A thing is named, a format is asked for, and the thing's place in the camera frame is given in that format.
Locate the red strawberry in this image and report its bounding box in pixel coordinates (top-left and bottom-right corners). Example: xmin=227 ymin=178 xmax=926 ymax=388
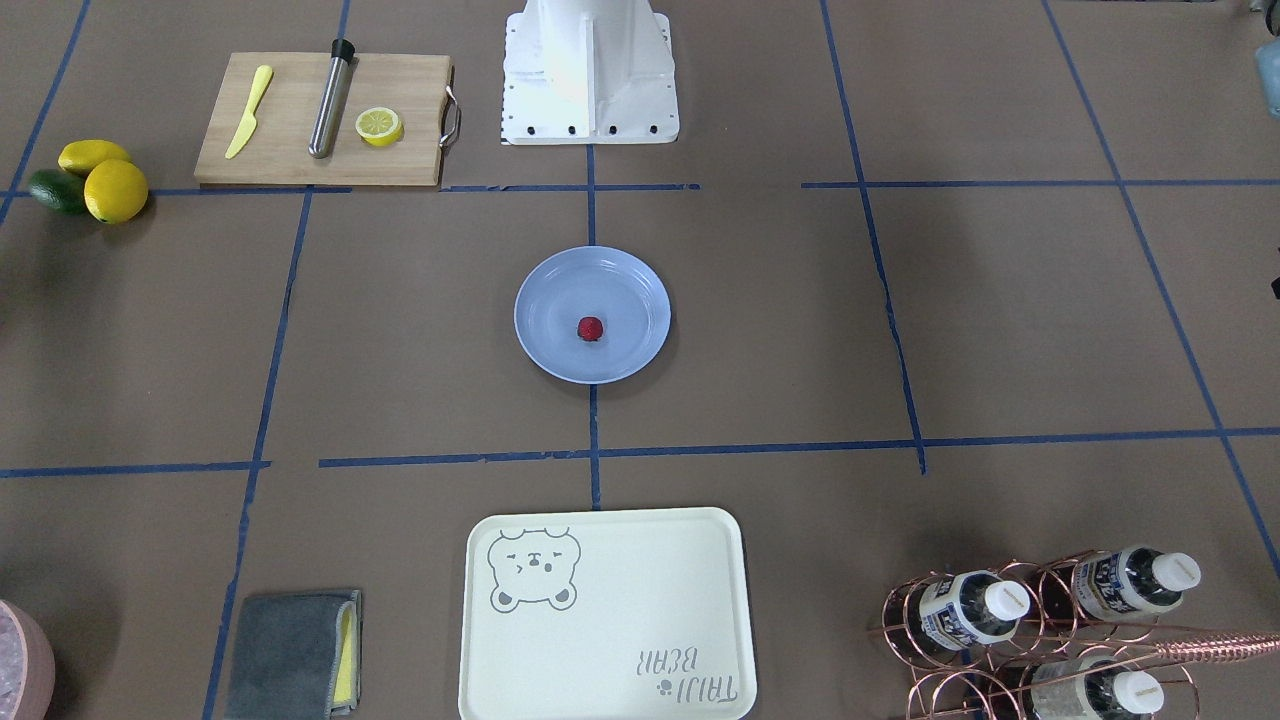
xmin=576 ymin=316 xmax=605 ymax=342

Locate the blue plastic plate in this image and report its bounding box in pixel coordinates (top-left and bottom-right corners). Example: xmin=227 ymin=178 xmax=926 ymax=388
xmin=513 ymin=246 xmax=673 ymax=386

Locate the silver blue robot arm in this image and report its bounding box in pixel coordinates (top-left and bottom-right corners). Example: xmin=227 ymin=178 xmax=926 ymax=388
xmin=1254 ymin=37 xmax=1280 ymax=120

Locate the cream bear tray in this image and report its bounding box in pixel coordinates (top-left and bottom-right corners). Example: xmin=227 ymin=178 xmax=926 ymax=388
xmin=458 ymin=507 xmax=759 ymax=719

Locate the half lemon slice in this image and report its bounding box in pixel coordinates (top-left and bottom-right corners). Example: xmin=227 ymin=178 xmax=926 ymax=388
xmin=355 ymin=106 xmax=404 ymax=147

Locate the steel knife sharpener rod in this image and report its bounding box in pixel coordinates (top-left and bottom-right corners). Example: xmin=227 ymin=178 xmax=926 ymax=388
xmin=307 ymin=37 xmax=356 ymax=159

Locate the bottle in rack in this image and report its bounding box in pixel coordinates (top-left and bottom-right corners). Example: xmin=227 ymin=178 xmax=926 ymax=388
xmin=905 ymin=570 xmax=1033 ymax=655
xmin=1021 ymin=655 xmax=1166 ymax=719
xmin=1038 ymin=544 xmax=1202 ymax=623

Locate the wooden cutting board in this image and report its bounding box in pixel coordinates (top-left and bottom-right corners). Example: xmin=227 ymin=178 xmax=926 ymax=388
xmin=195 ymin=53 xmax=458 ymax=187

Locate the grey and yellow cloth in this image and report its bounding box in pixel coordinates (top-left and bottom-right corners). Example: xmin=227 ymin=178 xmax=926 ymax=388
xmin=224 ymin=588 xmax=364 ymax=719

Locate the yellow plastic knife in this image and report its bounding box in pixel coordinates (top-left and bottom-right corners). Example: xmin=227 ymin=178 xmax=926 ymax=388
xmin=224 ymin=64 xmax=274 ymax=160

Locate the round yellow lemon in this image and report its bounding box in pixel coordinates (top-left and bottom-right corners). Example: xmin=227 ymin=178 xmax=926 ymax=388
xmin=84 ymin=159 xmax=148 ymax=224

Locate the bottle front in rack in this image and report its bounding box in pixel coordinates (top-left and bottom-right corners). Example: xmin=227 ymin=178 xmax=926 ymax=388
xmin=1021 ymin=655 xmax=1166 ymax=719

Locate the oval yellow lemon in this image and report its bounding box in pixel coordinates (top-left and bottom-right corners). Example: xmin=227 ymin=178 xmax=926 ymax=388
xmin=58 ymin=138 xmax=132 ymax=178

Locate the green avocado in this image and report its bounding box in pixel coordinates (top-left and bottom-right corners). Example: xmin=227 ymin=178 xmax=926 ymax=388
xmin=27 ymin=169 xmax=88 ymax=217

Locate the pink bowl with ice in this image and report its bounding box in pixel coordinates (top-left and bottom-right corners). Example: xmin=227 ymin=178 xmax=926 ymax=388
xmin=1 ymin=600 xmax=56 ymax=719

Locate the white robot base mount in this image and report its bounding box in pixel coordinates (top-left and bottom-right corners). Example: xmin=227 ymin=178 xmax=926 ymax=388
xmin=500 ymin=1 xmax=681 ymax=146

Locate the copper wire bottle rack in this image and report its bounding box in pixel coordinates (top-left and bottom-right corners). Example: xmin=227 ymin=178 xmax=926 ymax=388
xmin=868 ymin=544 xmax=1277 ymax=719

